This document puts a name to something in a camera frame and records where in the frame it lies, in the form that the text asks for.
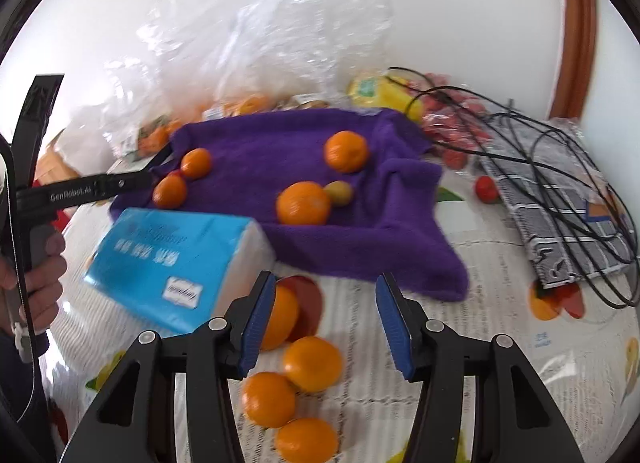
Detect clear plastic bag of oranges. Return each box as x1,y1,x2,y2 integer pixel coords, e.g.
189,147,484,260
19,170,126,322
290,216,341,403
65,58,211,160

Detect blue tissue pack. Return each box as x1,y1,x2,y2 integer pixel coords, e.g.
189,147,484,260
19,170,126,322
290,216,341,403
82,208,276,334

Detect person's left hand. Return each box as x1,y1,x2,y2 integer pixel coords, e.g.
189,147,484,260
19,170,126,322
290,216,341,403
0,233,69,337

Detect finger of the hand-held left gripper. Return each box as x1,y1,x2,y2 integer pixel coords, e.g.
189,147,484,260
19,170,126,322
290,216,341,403
145,146,177,180

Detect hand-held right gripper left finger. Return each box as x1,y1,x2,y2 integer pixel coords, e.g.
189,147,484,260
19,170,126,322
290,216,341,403
59,270,277,463

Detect large clear plastic bag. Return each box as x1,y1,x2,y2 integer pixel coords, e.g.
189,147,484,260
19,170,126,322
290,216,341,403
145,0,396,114

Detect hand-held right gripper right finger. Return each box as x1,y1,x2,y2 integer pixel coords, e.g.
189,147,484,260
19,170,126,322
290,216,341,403
375,271,587,463

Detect yellow fruit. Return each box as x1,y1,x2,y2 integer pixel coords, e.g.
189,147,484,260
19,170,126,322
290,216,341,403
347,72,426,121

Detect fruit print tablecloth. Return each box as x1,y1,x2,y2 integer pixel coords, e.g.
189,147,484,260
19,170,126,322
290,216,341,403
45,178,640,463

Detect brown wooden door frame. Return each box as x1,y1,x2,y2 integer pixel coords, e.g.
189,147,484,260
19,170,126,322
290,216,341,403
547,0,598,118

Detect person's left forearm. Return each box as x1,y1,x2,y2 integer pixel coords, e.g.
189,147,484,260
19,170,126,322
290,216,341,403
0,328,57,463

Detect bag of red fruits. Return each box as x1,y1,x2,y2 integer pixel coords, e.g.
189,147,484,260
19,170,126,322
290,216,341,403
400,73,493,168

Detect small yellow-green fruit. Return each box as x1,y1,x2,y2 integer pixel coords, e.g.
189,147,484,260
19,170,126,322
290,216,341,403
324,181,355,207

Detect red cherry tomato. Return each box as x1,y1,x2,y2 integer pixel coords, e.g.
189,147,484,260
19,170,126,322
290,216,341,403
474,175,500,204

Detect black cables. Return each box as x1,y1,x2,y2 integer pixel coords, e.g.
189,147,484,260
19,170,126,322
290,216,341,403
387,67,640,309

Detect grey patterned packet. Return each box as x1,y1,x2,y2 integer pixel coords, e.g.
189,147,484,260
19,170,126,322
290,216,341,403
480,118,632,290

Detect orange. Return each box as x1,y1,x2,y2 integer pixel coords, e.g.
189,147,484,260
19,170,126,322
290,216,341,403
260,285,300,351
180,148,213,180
283,336,344,393
152,175,189,210
324,131,370,174
242,372,297,429
275,418,340,463
276,181,332,226

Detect purple towel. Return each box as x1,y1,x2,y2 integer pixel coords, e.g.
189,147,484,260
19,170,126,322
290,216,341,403
110,108,470,303

